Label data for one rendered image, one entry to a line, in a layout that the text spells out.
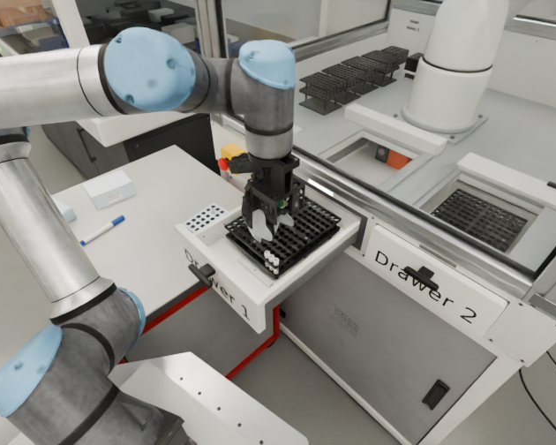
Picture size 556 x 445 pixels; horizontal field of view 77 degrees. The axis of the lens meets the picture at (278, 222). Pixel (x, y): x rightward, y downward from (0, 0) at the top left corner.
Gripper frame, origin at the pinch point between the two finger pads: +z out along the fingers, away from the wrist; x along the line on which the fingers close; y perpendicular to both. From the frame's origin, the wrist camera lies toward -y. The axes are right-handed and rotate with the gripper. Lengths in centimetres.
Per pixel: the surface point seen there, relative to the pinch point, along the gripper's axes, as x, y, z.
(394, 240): 21.3, 18.2, 4.6
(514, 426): 62, 69, 98
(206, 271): -12.4, -4.1, 6.2
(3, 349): -70, -100, 97
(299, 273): 2.5, 8.0, 8.8
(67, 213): -25, -59, 18
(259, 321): -10.7, 9.8, 10.6
